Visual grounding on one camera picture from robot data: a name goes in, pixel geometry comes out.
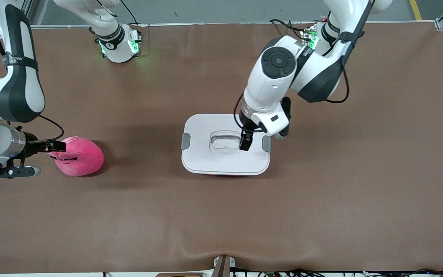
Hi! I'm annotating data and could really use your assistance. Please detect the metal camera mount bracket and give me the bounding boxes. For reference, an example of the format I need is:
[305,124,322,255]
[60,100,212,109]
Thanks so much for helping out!
[213,255,236,277]

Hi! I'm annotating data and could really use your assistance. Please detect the black base power cable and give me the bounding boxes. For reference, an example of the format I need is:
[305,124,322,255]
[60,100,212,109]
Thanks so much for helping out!
[269,18,314,41]
[120,0,145,27]

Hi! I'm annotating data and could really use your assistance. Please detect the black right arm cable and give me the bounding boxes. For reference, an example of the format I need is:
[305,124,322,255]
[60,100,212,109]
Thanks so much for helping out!
[0,0,65,142]

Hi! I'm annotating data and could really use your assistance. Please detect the brown table mat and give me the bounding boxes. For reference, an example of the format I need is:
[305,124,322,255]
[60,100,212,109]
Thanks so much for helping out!
[0,22,443,274]

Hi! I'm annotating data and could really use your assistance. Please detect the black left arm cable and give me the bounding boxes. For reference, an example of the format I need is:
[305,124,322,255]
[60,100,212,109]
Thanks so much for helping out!
[233,0,374,134]

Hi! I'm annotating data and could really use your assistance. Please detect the white box lid with handle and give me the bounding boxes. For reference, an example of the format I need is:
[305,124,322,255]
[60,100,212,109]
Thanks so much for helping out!
[181,113,272,176]

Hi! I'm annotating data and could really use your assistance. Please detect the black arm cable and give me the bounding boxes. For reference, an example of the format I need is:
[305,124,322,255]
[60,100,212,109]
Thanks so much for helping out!
[233,0,374,134]
[0,0,65,142]

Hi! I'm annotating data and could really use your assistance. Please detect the pink plush toy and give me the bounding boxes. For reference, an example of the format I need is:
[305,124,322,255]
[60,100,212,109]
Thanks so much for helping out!
[48,136,104,177]

